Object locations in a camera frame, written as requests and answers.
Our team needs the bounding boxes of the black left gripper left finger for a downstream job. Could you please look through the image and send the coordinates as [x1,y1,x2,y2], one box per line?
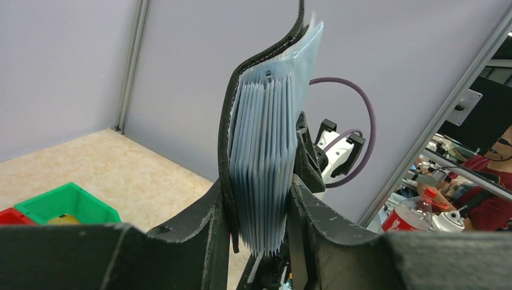
[1,183,230,289]

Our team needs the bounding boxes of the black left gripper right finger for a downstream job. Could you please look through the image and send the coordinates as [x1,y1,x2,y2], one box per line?
[287,176,511,289]

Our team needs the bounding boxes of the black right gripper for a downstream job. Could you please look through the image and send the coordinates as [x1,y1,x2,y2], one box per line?
[293,111,326,193]

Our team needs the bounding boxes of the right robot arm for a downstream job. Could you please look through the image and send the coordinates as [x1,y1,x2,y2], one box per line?
[293,112,366,200]

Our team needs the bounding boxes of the gold VIP card stack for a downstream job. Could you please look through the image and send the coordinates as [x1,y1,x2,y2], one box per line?
[47,214,81,225]

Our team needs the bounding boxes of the green plastic bin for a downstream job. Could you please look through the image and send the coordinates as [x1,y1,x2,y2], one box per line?
[14,182,121,225]

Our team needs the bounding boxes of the clear cola bottle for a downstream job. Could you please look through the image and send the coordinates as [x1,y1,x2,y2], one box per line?
[381,188,449,232]

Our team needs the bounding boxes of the red plastic bin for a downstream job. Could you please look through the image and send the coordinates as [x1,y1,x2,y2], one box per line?
[0,207,37,225]

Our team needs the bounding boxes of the white spray bottle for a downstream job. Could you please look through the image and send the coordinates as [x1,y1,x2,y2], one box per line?
[432,205,469,233]

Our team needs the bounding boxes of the person in red shirt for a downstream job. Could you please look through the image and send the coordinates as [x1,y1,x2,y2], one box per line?
[417,127,511,231]

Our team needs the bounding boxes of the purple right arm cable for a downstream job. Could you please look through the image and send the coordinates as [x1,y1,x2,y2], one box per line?
[309,77,377,189]

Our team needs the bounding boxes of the grey aluminium frame rail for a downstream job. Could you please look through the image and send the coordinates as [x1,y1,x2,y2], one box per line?
[358,5,511,227]

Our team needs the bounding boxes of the grey corner frame post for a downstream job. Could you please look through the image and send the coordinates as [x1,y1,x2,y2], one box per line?
[112,0,152,134]

